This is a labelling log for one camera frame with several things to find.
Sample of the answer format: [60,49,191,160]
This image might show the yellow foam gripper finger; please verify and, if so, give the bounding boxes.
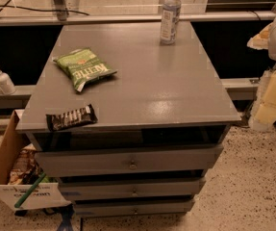
[247,23,272,50]

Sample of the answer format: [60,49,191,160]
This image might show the blue plastic water bottle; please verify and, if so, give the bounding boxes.
[160,0,182,44]

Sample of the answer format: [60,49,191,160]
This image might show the green jalapeno chip bag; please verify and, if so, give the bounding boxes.
[53,48,116,92]

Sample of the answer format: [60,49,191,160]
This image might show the white pump dispenser bottle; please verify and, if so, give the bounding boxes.
[0,69,15,95]

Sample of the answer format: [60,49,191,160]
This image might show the grey drawer cabinet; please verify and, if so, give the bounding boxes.
[17,21,239,218]

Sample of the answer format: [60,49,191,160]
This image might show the dark chocolate bar wrapper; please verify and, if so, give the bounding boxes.
[46,104,97,132]

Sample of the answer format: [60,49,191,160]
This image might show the green stick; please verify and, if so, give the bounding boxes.
[14,172,46,208]

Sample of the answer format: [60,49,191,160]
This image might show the cardboard box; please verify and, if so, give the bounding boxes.
[0,110,70,211]

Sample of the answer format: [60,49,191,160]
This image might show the snack packets in box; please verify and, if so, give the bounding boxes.
[8,144,43,185]

